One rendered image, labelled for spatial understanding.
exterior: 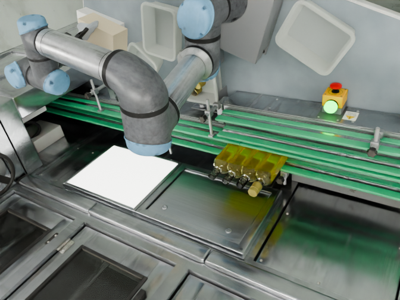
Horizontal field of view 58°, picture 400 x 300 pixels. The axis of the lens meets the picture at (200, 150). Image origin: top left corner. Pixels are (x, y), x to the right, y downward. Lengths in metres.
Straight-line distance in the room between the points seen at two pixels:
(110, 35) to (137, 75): 0.53
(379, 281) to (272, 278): 0.31
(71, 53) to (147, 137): 0.28
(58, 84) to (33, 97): 0.75
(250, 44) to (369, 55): 0.39
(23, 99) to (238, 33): 1.03
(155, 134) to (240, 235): 0.57
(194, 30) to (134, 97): 0.41
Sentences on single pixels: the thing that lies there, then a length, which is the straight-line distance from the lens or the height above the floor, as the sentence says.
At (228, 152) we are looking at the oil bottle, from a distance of 1.40.
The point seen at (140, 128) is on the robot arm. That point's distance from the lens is 0.85.
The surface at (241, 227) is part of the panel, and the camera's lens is 1.32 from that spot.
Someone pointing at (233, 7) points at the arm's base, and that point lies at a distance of 1.25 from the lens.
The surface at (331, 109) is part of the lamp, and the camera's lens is 1.33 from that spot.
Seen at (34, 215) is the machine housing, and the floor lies 1.49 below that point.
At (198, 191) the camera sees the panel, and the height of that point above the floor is 1.12.
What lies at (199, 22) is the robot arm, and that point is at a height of 1.08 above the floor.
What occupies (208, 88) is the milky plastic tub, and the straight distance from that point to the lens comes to 1.62.
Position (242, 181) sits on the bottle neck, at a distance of 1.29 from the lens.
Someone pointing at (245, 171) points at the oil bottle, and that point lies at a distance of 1.31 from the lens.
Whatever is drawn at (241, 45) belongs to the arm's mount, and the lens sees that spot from 1.36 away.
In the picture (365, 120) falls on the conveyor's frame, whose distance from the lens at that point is 1.35.
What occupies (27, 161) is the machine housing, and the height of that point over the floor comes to 1.31.
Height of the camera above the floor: 1.99
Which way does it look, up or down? 41 degrees down
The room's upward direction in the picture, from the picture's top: 136 degrees counter-clockwise
